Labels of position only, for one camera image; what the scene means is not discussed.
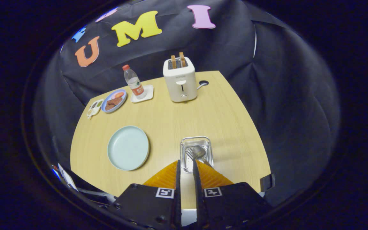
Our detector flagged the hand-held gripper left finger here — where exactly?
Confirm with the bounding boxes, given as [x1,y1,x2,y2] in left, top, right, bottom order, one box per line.
[109,160,182,230]

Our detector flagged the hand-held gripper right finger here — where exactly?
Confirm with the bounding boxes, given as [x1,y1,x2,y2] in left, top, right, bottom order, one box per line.
[193,160,272,230]

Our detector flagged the wooden handled metal fork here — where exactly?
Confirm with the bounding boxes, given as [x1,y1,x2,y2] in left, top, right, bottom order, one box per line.
[185,149,200,162]

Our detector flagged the metal spoon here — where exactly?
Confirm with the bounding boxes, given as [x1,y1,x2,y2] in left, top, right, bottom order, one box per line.
[192,146,214,169]

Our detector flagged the metal drain basket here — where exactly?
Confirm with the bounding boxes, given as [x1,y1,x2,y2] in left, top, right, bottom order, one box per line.
[180,136,214,173]

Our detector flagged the light green plate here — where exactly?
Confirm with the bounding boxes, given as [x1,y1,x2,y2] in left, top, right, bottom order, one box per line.
[107,126,150,171]

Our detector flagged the white flat object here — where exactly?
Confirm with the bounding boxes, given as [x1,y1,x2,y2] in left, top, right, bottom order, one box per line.
[58,164,77,190]

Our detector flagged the blue plate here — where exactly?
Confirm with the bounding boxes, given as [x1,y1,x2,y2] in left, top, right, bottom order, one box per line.
[101,89,127,113]

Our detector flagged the white toaster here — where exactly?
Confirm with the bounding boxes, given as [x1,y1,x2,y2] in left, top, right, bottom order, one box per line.
[163,57,198,103]

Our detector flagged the white square coaster tray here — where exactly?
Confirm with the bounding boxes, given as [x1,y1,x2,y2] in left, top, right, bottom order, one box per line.
[130,85,154,103]

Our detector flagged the brown meat slices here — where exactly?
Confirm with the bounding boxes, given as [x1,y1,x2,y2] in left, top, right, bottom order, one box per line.
[105,96,123,111]

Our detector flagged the white divided sauce dish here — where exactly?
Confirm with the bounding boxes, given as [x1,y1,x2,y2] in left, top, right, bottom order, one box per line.
[87,99,104,119]

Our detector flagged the clear water bottle red cap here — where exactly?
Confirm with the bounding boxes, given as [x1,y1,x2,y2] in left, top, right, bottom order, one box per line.
[122,65,147,100]

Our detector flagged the black backdrop cloth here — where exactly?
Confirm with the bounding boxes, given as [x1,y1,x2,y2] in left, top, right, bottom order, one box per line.
[34,0,341,206]

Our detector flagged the black table edge bracket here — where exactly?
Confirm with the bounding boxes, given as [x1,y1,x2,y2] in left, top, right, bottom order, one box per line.
[260,173,275,192]

